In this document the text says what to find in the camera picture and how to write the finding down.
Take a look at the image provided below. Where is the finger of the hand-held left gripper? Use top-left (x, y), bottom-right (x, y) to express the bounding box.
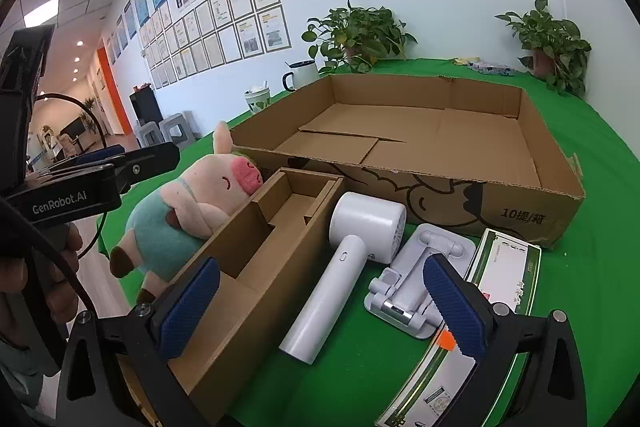
top-left (111, 142), bottom-right (181, 195)
top-left (47, 145), bottom-right (126, 172)

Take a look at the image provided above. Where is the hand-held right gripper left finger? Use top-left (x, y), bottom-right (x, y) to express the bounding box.
top-left (56, 256), bottom-right (222, 427)

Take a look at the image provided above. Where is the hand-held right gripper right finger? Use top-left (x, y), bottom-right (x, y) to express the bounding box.
top-left (422, 253), bottom-right (588, 427)

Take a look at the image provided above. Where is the pink pig plush toy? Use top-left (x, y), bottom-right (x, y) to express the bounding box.
top-left (109, 121), bottom-right (264, 305)

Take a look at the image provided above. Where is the small cardboard divider box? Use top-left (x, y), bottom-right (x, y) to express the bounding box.
top-left (167, 167), bottom-right (346, 425)

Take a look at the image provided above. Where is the white hair dryer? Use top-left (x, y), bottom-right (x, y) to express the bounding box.
top-left (278, 191), bottom-right (407, 365)

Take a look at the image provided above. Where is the large cardboard box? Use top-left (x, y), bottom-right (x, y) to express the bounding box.
top-left (227, 73), bottom-right (586, 250)

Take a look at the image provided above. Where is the person's left hand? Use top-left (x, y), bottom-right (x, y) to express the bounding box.
top-left (0, 223), bottom-right (85, 348)

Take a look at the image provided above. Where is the grey plastic stool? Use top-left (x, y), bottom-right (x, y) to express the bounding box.
top-left (138, 119), bottom-right (163, 146)
top-left (160, 112), bottom-right (197, 142)

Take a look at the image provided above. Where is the white folding phone stand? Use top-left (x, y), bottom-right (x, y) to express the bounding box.
top-left (363, 223), bottom-right (477, 340)

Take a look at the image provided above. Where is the black cabinet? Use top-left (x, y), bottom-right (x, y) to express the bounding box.
top-left (129, 83), bottom-right (163, 128)

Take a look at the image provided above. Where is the green and white flat box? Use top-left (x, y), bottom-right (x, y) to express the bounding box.
top-left (375, 228), bottom-right (543, 427)

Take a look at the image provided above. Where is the green patterned paper cup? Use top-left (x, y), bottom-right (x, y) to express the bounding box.
top-left (244, 82), bottom-right (272, 114)

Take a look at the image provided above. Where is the tissue packet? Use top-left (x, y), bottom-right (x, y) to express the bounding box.
top-left (467, 60), bottom-right (515, 75)

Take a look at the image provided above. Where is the bushy potted plant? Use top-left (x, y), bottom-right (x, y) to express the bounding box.
top-left (301, 0), bottom-right (418, 75)

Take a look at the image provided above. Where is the potted plant in brown pot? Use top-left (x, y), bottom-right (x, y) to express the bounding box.
top-left (494, 0), bottom-right (592, 98)

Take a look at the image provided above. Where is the thin black cable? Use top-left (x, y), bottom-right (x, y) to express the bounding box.
top-left (36, 93), bottom-right (110, 255)

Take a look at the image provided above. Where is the thick black cable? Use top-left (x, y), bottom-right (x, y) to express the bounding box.
top-left (0, 197), bottom-right (101, 320)

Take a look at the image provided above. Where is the wall of framed certificates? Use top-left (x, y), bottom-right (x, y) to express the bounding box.
top-left (107, 0), bottom-right (292, 90)

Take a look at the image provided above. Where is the white mug with black handle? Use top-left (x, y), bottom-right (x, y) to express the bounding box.
top-left (282, 60), bottom-right (321, 92)

